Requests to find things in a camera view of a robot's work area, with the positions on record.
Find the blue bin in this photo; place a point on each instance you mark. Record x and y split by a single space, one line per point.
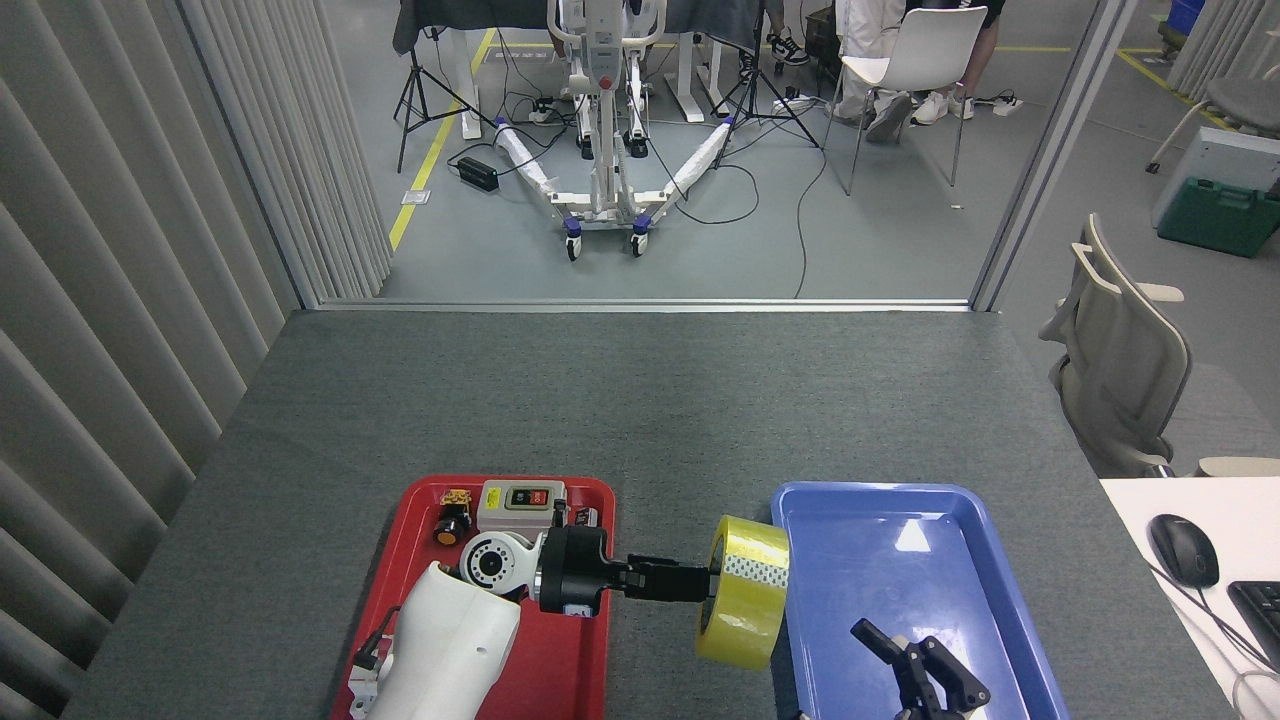
1185 20

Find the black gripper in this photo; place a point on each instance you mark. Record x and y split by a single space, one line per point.
575 570

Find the black computer mouse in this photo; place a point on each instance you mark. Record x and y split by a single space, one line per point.
1183 550

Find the black tripod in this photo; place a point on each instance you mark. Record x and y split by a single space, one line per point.
750 95
413 85

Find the grey seat chair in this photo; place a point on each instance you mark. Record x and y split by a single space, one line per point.
1245 100

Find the person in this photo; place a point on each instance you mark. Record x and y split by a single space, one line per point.
785 48
940 105
868 30

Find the green plastic case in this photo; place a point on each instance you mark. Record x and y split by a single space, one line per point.
1215 220

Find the black keyboard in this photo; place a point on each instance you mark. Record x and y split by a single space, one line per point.
1262 615

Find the white switch box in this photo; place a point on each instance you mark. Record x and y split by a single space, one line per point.
495 515

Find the grey vertical blinds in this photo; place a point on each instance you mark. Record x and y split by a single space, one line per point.
100 300

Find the yellow tape roll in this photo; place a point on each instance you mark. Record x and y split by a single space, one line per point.
745 625

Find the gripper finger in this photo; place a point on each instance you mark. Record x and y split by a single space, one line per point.
955 685
905 670

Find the small black rocker switch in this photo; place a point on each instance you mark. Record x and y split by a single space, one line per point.
587 515

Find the white wheeled stand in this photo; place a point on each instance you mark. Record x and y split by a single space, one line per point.
605 150

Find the blue plastic tray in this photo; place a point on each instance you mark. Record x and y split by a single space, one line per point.
850 560

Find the white plastic chair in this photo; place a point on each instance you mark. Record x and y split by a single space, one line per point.
925 50

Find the red plastic tray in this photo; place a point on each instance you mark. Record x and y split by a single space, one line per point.
560 670

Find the beige office chair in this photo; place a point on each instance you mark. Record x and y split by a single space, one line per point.
1120 370

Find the grey box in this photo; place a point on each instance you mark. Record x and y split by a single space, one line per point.
1230 155

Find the white desk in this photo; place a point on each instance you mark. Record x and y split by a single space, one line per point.
1170 640

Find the black push button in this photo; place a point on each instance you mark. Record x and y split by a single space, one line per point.
452 528

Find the black power adapter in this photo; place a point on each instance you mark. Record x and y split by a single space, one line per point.
478 174

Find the silver post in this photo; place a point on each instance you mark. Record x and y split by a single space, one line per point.
1050 150

